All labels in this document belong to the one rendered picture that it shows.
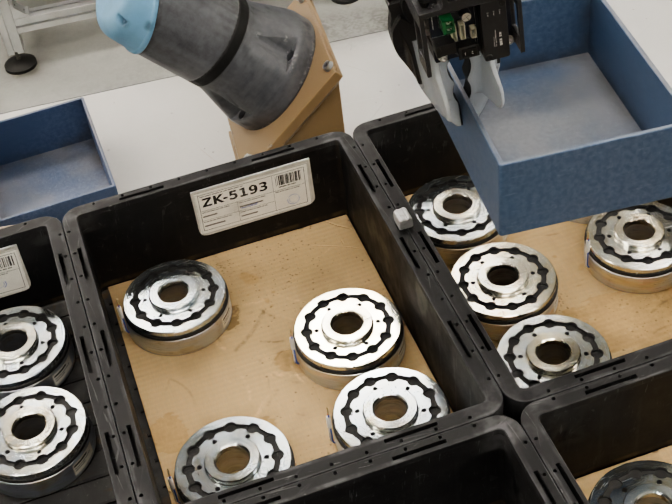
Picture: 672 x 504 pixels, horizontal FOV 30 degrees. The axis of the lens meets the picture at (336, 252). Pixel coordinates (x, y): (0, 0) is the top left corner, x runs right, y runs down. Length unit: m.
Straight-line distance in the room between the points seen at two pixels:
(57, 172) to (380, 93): 0.44
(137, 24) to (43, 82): 1.76
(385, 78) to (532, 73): 0.65
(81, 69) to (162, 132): 1.46
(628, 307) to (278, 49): 0.51
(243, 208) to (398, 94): 0.48
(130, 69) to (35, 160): 1.42
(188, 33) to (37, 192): 0.36
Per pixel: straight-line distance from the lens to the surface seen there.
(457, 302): 1.09
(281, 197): 1.29
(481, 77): 0.96
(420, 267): 1.12
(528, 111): 1.06
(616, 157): 0.94
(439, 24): 0.87
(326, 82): 1.42
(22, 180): 1.69
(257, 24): 1.46
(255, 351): 1.21
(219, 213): 1.28
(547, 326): 1.17
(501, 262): 1.21
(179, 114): 1.73
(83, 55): 3.21
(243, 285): 1.27
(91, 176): 1.66
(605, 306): 1.22
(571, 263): 1.26
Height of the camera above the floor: 1.71
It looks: 43 degrees down
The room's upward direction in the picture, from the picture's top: 8 degrees counter-clockwise
